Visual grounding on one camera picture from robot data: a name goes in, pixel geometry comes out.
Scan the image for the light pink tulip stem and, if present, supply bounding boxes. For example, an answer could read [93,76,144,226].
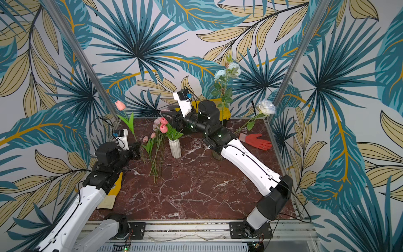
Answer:
[142,132,157,181]

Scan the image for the light pink rose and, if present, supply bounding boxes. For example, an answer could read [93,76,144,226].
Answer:
[153,117,166,183]

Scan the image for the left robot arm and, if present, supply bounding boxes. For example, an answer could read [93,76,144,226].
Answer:
[33,142,140,252]

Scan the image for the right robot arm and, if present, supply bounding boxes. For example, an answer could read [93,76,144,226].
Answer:
[161,100,293,238]

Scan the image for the white ribbed vase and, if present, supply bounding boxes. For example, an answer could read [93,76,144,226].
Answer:
[169,139,182,159]

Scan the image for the clear glass vase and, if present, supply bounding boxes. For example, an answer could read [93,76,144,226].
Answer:
[212,151,224,161]

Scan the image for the tulip bouquet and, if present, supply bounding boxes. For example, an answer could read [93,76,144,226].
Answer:
[160,117,184,141]

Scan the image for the yellow black toolbox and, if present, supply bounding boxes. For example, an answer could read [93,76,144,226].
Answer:
[192,98,231,121]

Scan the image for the pale blue flower stem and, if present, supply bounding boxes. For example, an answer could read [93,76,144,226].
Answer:
[211,56,241,124]

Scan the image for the red glove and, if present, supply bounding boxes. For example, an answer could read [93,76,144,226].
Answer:
[239,133,273,151]

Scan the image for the white rose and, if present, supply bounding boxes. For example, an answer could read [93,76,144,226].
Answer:
[236,100,276,133]

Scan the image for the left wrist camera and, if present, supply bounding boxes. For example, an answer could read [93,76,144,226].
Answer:
[112,129,129,150]

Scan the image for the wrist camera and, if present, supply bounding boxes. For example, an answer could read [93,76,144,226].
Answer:
[173,88,193,118]
[112,129,129,150]

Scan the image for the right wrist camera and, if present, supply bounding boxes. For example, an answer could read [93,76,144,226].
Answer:
[173,88,193,118]

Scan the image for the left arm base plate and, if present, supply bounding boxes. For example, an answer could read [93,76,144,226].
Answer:
[115,222,146,240]

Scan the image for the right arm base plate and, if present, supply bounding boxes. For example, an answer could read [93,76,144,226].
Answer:
[229,220,273,239]

